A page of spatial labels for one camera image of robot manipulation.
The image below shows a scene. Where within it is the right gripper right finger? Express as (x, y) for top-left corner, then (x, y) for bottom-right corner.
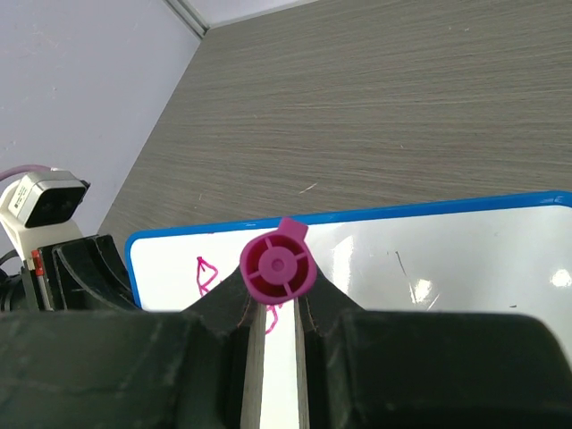
(296, 275), (571, 428)

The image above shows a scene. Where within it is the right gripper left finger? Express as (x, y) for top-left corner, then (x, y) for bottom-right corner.
(1, 273), (264, 428)

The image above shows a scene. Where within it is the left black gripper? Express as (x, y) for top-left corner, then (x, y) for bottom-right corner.
(1, 235), (137, 313)

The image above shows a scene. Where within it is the white marker magenta cap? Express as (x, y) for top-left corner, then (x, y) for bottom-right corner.
(239, 217), (317, 306)

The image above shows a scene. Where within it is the blue framed whiteboard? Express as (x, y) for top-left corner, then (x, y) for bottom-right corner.
(125, 190), (571, 428)

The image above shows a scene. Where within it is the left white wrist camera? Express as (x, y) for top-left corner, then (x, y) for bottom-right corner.
(1, 164), (90, 263)

